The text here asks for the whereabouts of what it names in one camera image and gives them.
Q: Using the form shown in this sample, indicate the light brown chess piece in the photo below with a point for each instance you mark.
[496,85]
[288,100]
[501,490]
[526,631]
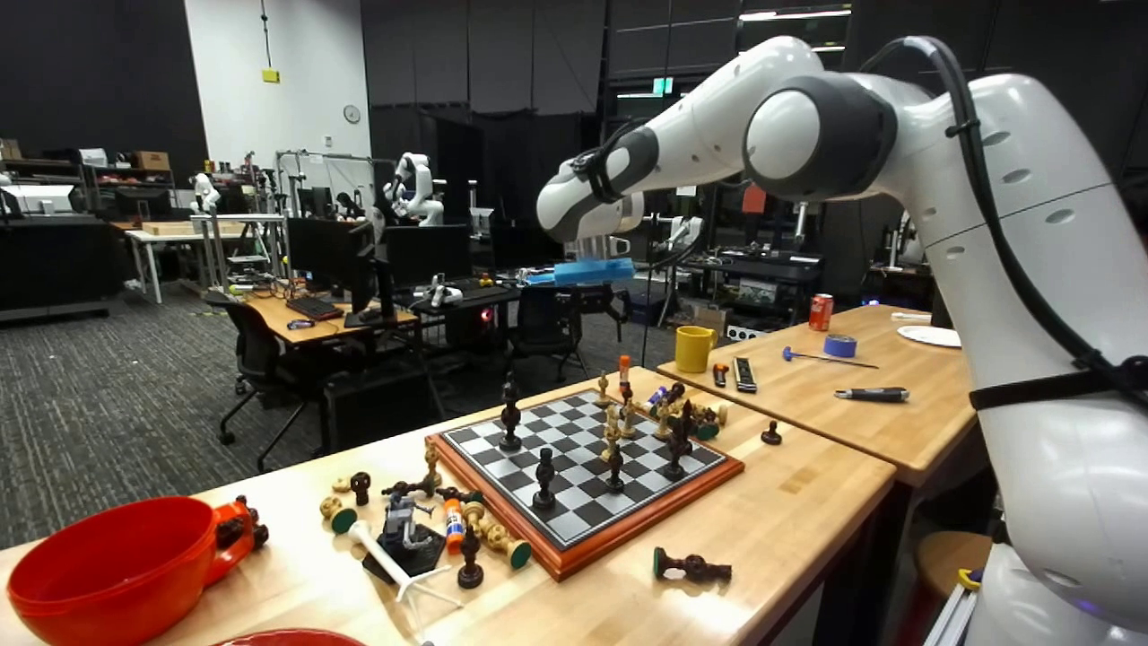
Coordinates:
[614,426]

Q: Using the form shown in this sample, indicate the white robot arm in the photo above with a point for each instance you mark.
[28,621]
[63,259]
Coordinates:
[1032,251]

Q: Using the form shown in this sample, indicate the black chess piece on board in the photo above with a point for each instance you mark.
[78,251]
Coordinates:
[512,415]

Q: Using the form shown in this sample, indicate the wooden chess board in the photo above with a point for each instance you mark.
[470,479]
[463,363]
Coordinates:
[591,518]

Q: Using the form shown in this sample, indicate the black chess piece front board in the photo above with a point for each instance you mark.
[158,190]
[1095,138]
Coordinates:
[542,473]

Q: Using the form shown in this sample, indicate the black chess piece on table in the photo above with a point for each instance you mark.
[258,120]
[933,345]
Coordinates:
[689,568]

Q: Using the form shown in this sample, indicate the yellow cup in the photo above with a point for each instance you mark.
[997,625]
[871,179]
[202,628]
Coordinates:
[695,350]

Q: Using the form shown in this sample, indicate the brown toy with green wheels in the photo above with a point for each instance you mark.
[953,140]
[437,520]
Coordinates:
[697,422]

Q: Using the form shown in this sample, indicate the black pawn near table edge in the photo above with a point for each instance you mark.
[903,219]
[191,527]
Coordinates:
[769,435]

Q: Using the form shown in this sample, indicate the red can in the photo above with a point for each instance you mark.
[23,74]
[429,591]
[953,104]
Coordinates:
[819,313]

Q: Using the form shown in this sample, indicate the computer monitor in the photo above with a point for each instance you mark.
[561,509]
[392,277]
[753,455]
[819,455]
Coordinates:
[331,257]

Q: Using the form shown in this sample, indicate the black office chair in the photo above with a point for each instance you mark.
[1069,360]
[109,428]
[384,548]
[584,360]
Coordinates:
[264,368]

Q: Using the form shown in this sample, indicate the black marker pen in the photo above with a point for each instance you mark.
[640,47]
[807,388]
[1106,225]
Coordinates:
[873,392]

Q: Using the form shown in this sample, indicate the white plate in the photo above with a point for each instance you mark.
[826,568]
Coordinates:
[929,333]

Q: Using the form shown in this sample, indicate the red plate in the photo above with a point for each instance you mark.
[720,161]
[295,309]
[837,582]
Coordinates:
[292,636]

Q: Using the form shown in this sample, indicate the red bowl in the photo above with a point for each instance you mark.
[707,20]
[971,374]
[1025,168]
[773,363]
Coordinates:
[116,575]

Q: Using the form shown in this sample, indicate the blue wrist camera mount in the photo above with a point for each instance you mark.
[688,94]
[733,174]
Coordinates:
[578,274]

